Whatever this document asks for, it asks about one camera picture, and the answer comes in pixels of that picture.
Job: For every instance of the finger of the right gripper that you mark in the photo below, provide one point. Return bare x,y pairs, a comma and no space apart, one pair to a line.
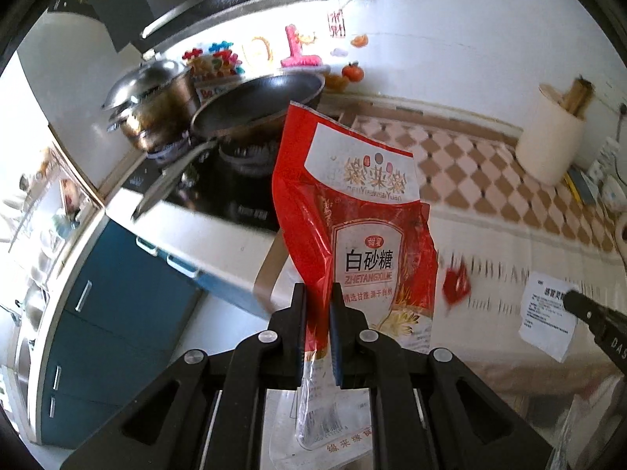
608,326

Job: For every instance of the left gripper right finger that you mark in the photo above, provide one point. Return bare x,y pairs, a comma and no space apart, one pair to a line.
365,358

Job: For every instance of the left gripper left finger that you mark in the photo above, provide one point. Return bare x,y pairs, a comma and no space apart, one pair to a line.
273,359

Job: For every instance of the white paper leaflet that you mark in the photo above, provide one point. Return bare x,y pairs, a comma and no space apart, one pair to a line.
546,325

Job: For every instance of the red white sugar bag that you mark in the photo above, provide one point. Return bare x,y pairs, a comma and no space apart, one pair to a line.
350,211

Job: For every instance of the white round trash bin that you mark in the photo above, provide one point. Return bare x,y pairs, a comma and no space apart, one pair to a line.
331,435

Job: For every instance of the red small wrapper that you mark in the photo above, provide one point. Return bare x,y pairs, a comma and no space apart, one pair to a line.
456,285

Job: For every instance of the grey smartphone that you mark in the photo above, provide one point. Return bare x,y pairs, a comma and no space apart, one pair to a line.
584,190

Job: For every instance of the blue lower cabinet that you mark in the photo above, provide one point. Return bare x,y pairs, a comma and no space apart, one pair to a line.
130,310

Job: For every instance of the checkered beige table cloth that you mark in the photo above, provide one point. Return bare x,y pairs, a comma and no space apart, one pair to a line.
483,329

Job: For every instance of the black gas stove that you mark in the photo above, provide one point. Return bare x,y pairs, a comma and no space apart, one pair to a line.
211,186

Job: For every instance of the cream chopstick holder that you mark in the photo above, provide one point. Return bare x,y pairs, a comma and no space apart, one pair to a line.
550,141

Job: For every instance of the black wok pan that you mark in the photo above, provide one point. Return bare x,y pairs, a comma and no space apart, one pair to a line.
251,113

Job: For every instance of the steel pot with lid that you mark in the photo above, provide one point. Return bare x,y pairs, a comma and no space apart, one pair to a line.
153,105

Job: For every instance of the colourful wall decorations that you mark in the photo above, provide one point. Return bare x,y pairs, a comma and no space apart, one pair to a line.
262,45

